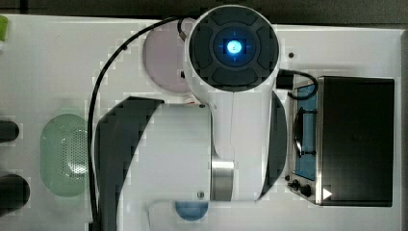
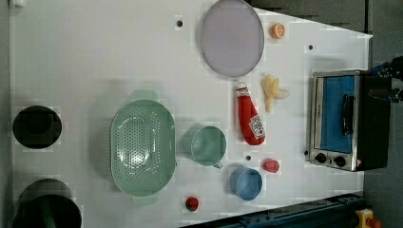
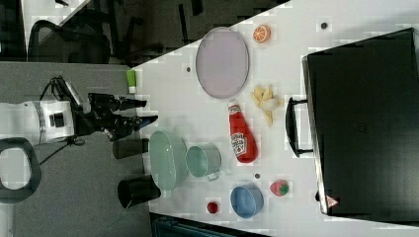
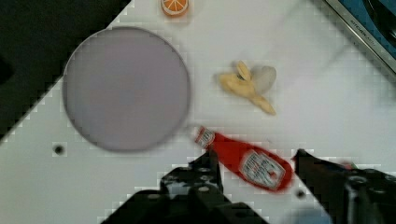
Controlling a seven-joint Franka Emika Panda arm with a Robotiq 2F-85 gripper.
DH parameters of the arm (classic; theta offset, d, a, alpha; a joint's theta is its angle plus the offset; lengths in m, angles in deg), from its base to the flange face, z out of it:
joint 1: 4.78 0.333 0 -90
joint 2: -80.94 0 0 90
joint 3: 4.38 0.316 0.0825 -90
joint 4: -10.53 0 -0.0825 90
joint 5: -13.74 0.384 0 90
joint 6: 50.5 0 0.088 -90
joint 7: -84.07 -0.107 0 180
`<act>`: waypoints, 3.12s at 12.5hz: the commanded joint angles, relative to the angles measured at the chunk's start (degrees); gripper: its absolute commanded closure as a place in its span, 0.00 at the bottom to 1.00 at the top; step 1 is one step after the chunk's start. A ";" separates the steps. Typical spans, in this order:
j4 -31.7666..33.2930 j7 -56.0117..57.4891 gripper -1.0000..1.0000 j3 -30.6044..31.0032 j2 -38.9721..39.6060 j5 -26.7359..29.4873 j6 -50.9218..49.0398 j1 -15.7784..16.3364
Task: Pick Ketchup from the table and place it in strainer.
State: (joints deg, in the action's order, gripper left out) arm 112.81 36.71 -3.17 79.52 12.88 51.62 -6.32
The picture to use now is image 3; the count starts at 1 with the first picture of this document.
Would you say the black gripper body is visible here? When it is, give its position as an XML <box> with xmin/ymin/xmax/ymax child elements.
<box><xmin>74</xmin><ymin>93</ymin><xmax>133</xmax><ymax>141</ymax></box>

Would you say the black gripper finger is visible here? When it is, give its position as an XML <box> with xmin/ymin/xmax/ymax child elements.
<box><xmin>132</xmin><ymin>116</ymin><xmax>158</xmax><ymax>131</ymax></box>
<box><xmin>120</xmin><ymin>98</ymin><xmax>147</xmax><ymax>111</ymax></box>

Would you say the red plush ketchup bottle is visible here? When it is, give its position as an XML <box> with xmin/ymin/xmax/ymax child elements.
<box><xmin>228</xmin><ymin>100</ymin><xmax>258</xmax><ymax>163</ymax></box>

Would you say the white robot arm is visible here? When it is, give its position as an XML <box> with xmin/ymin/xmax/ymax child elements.
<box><xmin>1</xmin><ymin>93</ymin><xmax>158</xmax><ymax>145</ymax></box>

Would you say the green oval strainer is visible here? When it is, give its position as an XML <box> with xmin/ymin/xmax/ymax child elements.
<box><xmin>149</xmin><ymin>130</ymin><xmax>189</xmax><ymax>192</ymax></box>

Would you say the green white bottle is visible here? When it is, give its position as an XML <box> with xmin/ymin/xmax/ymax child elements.
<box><xmin>126</xmin><ymin>69</ymin><xmax>136</xmax><ymax>94</ymax></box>

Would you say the black cylinder upper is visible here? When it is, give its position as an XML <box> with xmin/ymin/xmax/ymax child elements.
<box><xmin>113</xmin><ymin>138</ymin><xmax>149</xmax><ymax>159</ymax></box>

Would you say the black cylinder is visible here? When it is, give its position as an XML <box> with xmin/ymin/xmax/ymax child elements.
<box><xmin>118</xmin><ymin>175</ymin><xmax>161</xmax><ymax>208</ymax></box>
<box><xmin>113</xmin><ymin>138</ymin><xmax>149</xmax><ymax>159</ymax></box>

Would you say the black cylinder lower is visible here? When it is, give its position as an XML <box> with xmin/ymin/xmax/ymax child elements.
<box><xmin>118</xmin><ymin>175</ymin><xmax>161</xmax><ymax>208</ymax></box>

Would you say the green metal cup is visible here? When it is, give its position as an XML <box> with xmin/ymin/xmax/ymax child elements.
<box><xmin>186</xmin><ymin>143</ymin><xmax>221</xmax><ymax>182</ymax></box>

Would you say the black office chair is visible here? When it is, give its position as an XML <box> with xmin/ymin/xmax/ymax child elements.
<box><xmin>27</xmin><ymin>20</ymin><xmax>111</xmax><ymax>64</ymax></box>

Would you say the grey round plate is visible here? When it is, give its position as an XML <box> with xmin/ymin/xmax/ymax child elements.
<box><xmin>196</xmin><ymin>27</ymin><xmax>249</xmax><ymax>99</ymax></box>

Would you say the small red tomato toy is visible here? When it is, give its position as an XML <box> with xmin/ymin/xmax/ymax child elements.
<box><xmin>207</xmin><ymin>201</ymin><xmax>218</xmax><ymax>213</ymax></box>

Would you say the peeled banana toy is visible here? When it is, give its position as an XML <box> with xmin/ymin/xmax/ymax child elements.
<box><xmin>250</xmin><ymin>86</ymin><xmax>284</xmax><ymax>127</ymax></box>

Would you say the blue cup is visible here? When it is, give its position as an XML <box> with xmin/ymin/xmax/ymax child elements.
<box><xmin>230</xmin><ymin>184</ymin><xmax>264</xmax><ymax>218</ymax></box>

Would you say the orange slice toy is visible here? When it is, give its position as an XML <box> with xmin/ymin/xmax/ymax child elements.
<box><xmin>253</xmin><ymin>25</ymin><xmax>271</xmax><ymax>43</ymax></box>

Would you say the strawberry toy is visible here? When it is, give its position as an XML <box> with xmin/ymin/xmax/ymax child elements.
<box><xmin>270</xmin><ymin>180</ymin><xmax>290</xmax><ymax>198</ymax></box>

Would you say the black toaster oven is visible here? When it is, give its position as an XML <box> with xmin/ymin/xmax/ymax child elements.
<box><xmin>302</xmin><ymin>28</ymin><xmax>419</xmax><ymax>226</ymax></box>

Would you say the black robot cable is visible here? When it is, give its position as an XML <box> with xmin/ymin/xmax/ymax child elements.
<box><xmin>39</xmin><ymin>76</ymin><xmax>86</xmax><ymax>166</ymax></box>

